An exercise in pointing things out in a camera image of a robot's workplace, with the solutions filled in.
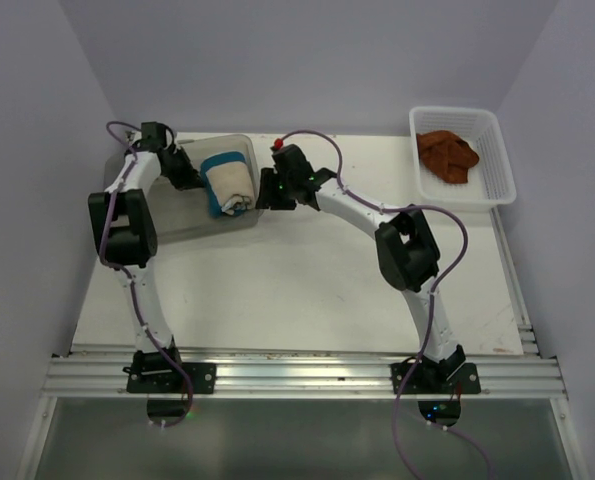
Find blue beige Doraemon towel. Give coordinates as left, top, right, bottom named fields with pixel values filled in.
left=199, top=151, right=255, bottom=218

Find rust orange towel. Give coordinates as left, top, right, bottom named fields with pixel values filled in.
left=416, top=130, right=480, bottom=185

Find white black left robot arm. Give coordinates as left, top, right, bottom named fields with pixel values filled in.
left=88, top=145, right=202, bottom=393

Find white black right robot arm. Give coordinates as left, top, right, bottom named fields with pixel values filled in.
left=257, top=168, right=466, bottom=393

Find grey translucent plastic bin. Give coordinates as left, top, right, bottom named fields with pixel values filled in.
left=101, top=133, right=264, bottom=246

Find white plastic mesh basket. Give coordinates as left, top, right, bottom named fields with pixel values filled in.
left=409, top=106, right=516, bottom=211

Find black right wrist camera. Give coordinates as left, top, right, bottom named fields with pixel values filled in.
left=272, top=144, right=313, bottom=177

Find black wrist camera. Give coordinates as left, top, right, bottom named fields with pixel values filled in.
left=140, top=121, right=171, bottom=150
left=272, top=144, right=313, bottom=177

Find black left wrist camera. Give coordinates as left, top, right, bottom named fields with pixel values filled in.
left=140, top=121, right=171, bottom=150

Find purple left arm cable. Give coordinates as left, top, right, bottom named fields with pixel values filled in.
left=99, top=120, right=196, bottom=416

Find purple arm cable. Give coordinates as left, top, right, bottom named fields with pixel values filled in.
left=99, top=120, right=196, bottom=416
left=281, top=129, right=493, bottom=480

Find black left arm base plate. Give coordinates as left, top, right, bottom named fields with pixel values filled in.
left=124, top=362, right=217, bottom=395

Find aluminium extrusion rail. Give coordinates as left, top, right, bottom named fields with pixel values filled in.
left=40, top=345, right=567, bottom=400

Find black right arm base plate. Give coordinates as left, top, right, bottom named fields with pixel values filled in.
left=402, top=360, right=482, bottom=395

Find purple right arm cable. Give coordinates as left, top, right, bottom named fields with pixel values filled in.
left=281, top=129, right=493, bottom=480

